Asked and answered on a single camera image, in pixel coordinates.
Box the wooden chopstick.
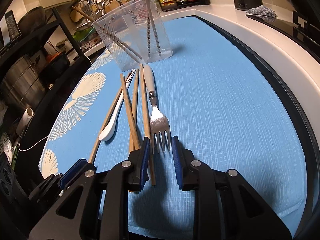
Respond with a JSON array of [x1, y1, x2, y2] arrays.
[[88, 88, 122, 164], [129, 69, 139, 152], [147, 0, 162, 56], [71, 6, 142, 62], [139, 64, 156, 186]]

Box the white ceramic spoon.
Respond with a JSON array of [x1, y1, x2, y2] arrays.
[[98, 68, 136, 142]]

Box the wooden chopstick crossing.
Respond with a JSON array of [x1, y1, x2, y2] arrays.
[[120, 74, 140, 150]]

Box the black metal shelf rack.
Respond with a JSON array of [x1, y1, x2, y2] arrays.
[[1, 7, 91, 194]]

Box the steel stock pot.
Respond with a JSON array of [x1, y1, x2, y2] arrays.
[[1, 55, 45, 110]]

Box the orange lidded pot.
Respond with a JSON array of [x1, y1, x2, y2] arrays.
[[46, 51, 66, 63]]

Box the blue patterned table mat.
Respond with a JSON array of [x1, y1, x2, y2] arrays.
[[39, 17, 307, 234]]

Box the green plastic basin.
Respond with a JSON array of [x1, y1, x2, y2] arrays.
[[73, 27, 95, 43]]

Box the clear plastic utensil holder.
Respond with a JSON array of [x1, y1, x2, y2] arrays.
[[93, 0, 173, 72]]

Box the microwave oven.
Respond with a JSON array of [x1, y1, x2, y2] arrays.
[[1, 10, 22, 46]]

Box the chrome sink faucet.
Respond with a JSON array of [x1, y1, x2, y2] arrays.
[[101, 0, 123, 15]]

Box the black gas stove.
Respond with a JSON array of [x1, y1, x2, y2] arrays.
[[246, 14, 319, 62]]

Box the blue white dish cloth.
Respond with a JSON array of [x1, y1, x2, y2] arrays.
[[247, 5, 278, 19]]

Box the white cable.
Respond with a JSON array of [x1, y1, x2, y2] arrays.
[[17, 129, 49, 152]]

